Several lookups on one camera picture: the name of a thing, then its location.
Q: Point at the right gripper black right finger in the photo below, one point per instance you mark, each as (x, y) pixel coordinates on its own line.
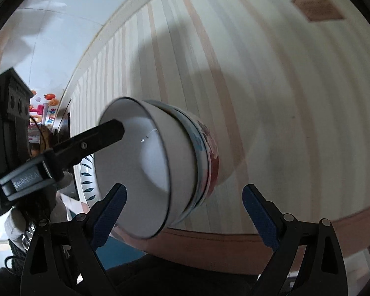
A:
(322, 270)

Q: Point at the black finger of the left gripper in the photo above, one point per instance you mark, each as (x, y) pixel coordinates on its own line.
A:
(72, 151)

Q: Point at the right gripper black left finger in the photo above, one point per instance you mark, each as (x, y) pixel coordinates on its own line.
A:
(62, 260)

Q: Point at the white plate blue dashes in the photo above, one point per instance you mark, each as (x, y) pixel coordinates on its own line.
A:
(86, 181)

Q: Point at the white bowl dark rim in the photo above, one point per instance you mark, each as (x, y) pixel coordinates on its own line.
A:
(138, 162)

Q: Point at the white bowl blue pattern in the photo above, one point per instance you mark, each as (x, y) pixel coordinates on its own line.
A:
(215, 154)

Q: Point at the white gloved left hand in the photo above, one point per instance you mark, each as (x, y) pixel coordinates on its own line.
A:
(27, 221)

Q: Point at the black induction cooktop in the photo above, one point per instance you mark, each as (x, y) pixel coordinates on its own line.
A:
(62, 130)

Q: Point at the brown square coaster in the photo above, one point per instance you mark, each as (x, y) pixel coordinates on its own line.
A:
(318, 10)

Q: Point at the colourful wall sticker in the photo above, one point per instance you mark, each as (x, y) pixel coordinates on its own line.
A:
(43, 108)

